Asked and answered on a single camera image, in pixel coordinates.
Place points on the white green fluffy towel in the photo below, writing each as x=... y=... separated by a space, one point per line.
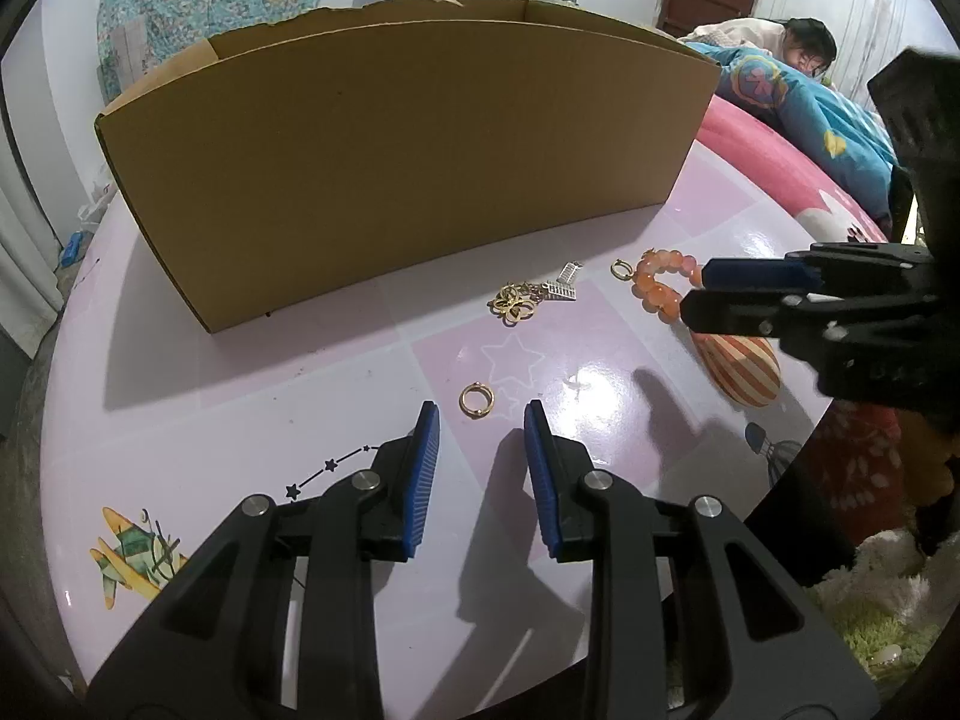
x=877 y=592

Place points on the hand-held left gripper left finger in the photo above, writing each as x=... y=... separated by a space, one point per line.
x=421 y=480

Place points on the small gold hoop earring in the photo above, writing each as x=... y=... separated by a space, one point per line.
x=612 y=268

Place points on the brown cardboard box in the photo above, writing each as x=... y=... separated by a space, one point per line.
x=412 y=165

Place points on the pink floral bedsheet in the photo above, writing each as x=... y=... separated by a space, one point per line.
x=750 y=142

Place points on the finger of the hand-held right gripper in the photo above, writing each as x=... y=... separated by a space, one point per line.
x=750 y=274
x=735 y=311

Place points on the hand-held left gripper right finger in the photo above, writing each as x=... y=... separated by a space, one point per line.
x=541 y=480

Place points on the white curtain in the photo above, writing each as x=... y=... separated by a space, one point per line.
x=22 y=270

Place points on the person's right forearm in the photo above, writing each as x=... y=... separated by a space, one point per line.
x=930 y=457

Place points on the small silver charm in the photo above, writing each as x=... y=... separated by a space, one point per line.
x=562 y=289

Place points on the gold ornate charm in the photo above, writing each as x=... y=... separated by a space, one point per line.
x=514 y=304

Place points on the small blue floor item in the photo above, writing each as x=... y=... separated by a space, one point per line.
x=73 y=247

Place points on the blue printed quilt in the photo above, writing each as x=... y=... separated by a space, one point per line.
x=787 y=105

